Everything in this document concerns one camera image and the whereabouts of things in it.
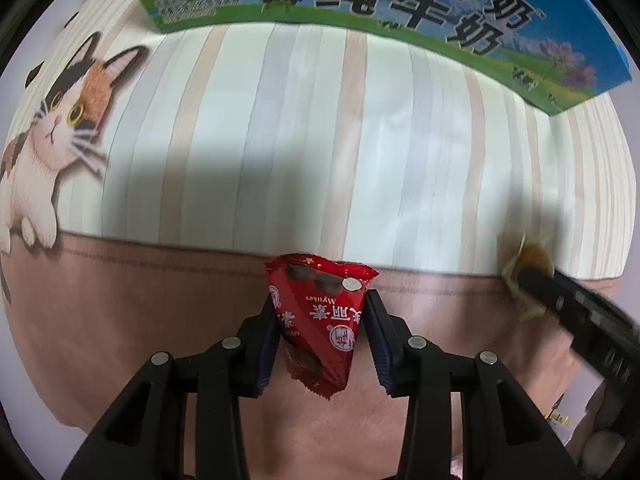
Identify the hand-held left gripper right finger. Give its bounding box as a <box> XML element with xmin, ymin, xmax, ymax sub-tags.
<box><xmin>366</xmin><ymin>289</ymin><xmax>584</xmax><ymax>480</ymax></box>

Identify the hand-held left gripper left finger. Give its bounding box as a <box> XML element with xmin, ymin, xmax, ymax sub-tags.
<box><xmin>62</xmin><ymin>299</ymin><xmax>282</xmax><ymax>480</ymax></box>

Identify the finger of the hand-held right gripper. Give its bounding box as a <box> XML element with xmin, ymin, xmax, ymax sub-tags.
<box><xmin>517</xmin><ymin>265</ymin><xmax>640</xmax><ymax>391</ymax></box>

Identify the red triangular snack packet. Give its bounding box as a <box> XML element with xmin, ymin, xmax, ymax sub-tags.
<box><xmin>263</xmin><ymin>253</ymin><xmax>380</xmax><ymax>402</ymax></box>

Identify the small clear brown snack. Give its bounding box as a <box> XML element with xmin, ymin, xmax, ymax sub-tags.
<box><xmin>502</xmin><ymin>232</ymin><xmax>557</xmax><ymax>324</ymax></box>

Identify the blue green printed cardboard box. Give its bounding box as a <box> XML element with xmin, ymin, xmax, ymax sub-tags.
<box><xmin>117</xmin><ymin>0</ymin><xmax>634</xmax><ymax>117</ymax></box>

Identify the person's right hand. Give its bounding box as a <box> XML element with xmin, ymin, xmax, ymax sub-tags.
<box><xmin>570</xmin><ymin>375</ymin><xmax>634</xmax><ymax>480</ymax></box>

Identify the cat printed striped blanket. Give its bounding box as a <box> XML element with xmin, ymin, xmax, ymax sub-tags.
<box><xmin>0</xmin><ymin>0</ymin><xmax>637</xmax><ymax>480</ymax></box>

